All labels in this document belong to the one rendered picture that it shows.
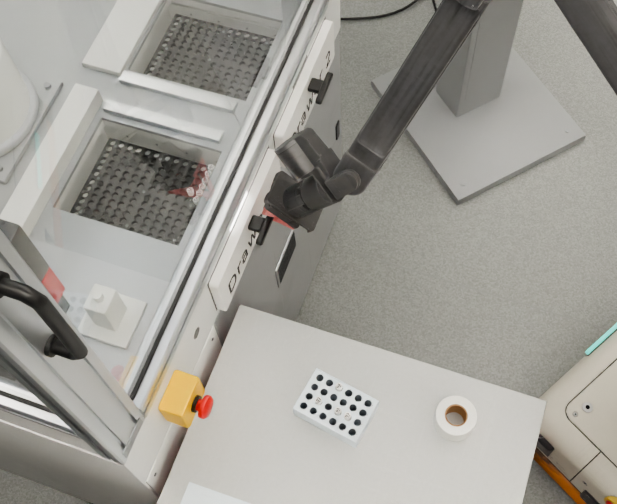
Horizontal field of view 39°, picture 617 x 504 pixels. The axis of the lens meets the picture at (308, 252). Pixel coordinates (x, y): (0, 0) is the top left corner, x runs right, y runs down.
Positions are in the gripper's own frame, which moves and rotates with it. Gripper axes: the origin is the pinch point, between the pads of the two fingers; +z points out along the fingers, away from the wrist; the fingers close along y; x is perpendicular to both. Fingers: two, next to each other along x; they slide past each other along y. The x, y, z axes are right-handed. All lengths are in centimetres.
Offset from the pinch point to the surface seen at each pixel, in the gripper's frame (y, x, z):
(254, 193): 4.4, -1.2, -0.5
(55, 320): 35, 48, -47
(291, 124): 3.1, -18.2, 0.5
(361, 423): -27.8, 27.9, -8.2
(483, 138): -73, -88, 50
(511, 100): -76, -104, 47
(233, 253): 3.2, 10.8, -0.5
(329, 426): -23.9, 30.3, -5.2
